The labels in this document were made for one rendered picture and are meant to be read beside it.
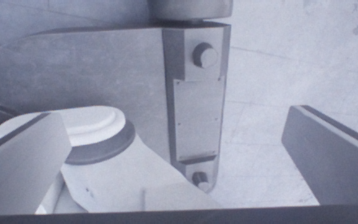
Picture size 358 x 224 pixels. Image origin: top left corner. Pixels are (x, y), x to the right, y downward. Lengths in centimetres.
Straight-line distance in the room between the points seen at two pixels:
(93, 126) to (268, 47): 61
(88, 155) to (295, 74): 75
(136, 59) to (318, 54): 68
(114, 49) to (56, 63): 12
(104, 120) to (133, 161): 8
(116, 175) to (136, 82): 23
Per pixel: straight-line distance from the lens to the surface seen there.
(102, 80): 47
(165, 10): 45
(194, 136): 54
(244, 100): 79
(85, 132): 36
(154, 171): 31
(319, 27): 88
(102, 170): 34
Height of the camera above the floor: 62
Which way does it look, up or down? 60 degrees down
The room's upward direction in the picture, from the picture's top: 155 degrees clockwise
